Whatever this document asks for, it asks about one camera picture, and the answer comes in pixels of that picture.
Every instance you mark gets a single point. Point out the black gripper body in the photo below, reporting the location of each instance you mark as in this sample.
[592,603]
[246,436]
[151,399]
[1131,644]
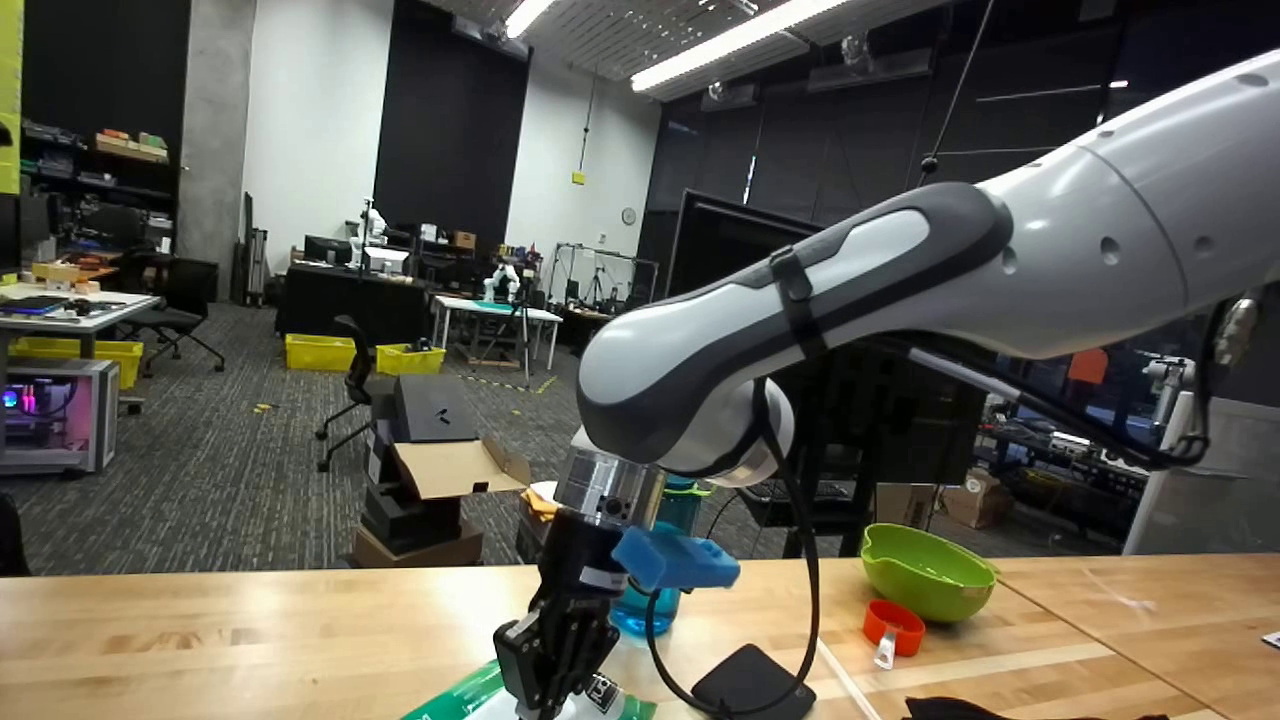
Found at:
[579,586]

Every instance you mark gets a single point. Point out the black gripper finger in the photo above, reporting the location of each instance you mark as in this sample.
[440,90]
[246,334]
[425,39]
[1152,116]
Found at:
[525,665]
[582,665]

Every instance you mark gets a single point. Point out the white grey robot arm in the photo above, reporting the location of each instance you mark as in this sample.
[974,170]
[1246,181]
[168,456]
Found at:
[1139,220]

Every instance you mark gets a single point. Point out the yellow envelope stack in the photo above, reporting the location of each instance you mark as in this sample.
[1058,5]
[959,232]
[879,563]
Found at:
[543,504]

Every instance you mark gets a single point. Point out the blue water bottle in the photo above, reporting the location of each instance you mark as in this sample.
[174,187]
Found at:
[655,610]

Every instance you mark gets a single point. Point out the black smartphone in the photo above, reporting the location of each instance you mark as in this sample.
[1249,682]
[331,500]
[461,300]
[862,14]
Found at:
[749,687]

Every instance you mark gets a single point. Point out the open cardboard box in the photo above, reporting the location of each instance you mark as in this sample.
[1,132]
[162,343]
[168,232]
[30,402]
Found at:
[412,518]

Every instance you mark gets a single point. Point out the small orange cup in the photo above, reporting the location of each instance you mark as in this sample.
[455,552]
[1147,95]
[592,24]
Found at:
[886,617]

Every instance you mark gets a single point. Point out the black office chair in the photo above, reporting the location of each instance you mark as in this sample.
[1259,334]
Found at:
[365,390]

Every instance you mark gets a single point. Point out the black cloth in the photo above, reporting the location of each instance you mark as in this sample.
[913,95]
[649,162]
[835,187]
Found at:
[966,710]

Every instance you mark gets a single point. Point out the green plastic bowl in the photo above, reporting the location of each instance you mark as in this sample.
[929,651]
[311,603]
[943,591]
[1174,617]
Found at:
[927,573]

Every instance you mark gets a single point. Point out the black monitor panel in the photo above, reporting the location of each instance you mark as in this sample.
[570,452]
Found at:
[875,415]

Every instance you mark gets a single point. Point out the yellow storage bin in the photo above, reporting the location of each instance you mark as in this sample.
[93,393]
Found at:
[339,353]

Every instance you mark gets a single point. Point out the glowing computer case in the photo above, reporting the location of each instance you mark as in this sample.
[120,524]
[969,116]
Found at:
[56,419]

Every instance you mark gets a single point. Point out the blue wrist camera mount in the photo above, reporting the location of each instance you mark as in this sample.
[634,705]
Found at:
[664,556]

